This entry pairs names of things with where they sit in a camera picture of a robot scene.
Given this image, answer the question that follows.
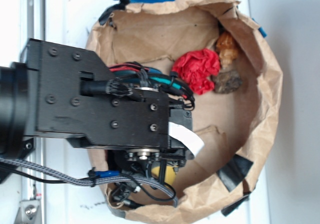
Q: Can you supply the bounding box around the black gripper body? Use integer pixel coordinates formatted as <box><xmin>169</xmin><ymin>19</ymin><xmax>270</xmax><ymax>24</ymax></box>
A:
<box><xmin>107</xmin><ymin>97</ymin><xmax>196</xmax><ymax>207</ymax></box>

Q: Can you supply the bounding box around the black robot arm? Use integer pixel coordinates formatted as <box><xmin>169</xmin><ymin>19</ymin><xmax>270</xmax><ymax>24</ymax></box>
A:
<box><xmin>0</xmin><ymin>39</ymin><xmax>196</xmax><ymax>207</ymax></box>

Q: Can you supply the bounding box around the yellow sponge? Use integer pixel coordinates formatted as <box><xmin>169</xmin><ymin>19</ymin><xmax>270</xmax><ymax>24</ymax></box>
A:
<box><xmin>151</xmin><ymin>165</ymin><xmax>177</xmax><ymax>185</ymax></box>

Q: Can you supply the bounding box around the brown paper bag bin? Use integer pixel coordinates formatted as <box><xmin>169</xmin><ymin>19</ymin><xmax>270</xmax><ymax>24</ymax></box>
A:
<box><xmin>86</xmin><ymin>0</ymin><xmax>283</xmax><ymax>223</ymax></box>

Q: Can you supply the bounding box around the brown rough rock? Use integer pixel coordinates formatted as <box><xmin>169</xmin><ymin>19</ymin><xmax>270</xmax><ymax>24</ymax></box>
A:
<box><xmin>211</xmin><ymin>70</ymin><xmax>243</xmax><ymax>94</ymax></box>

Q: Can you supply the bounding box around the orange spiral seashell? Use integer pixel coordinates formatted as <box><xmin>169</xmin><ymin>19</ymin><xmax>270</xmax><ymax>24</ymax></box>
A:
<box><xmin>215</xmin><ymin>31</ymin><xmax>239</xmax><ymax>69</ymax></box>

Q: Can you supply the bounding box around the white plastic tray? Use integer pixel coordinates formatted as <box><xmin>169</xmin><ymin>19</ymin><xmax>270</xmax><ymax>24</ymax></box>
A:
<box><xmin>42</xmin><ymin>0</ymin><xmax>270</xmax><ymax>223</ymax></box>

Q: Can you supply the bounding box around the white ribbon cable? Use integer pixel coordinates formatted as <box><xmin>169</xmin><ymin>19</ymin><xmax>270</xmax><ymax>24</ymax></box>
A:
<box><xmin>167</xmin><ymin>121</ymin><xmax>205</xmax><ymax>157</ymax></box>

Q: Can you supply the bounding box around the grey braided cable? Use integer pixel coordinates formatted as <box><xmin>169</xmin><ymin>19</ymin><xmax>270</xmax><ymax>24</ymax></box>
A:
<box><xmin>0</xmin><ymin>157</ymin><xmax>179</xmax><ymax>208</ymax></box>

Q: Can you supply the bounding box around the metal corner bracket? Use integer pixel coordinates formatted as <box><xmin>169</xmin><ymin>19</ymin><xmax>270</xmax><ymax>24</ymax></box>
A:
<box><xmin>14</xmin><ymin>199</ymin><xmax>42</xmax><ymax>224</ymax></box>

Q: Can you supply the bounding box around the aluminium extrusion rail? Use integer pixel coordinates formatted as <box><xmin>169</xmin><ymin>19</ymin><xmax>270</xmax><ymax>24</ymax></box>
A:
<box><xmin>20</xmin><ymin>0</ymin><xmax>45</xmax><ymax>223</ymax></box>

